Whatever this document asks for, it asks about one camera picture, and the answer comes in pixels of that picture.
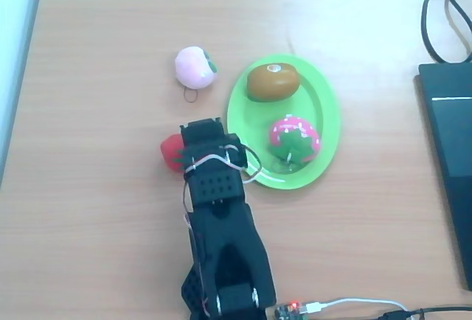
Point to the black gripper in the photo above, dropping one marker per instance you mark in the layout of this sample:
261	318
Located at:
202	130

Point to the brown kiwi with sticker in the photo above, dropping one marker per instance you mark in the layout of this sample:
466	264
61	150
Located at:
273	84

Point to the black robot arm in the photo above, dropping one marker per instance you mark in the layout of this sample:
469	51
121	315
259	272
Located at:
228	246

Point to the green oval plate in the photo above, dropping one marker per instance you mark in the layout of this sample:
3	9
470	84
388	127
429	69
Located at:
317	113

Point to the red tomato plush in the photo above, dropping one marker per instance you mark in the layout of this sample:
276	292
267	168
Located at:
170	150

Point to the pale pink peach plush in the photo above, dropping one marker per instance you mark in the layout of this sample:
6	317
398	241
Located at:
191	67

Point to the pink strawberry plush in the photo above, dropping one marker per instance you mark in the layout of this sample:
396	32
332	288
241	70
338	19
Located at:
295	137

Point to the controller circuit board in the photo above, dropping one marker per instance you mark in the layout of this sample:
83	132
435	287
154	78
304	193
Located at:
289	310

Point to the black laptop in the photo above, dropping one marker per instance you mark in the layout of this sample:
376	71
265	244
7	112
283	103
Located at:
453	150

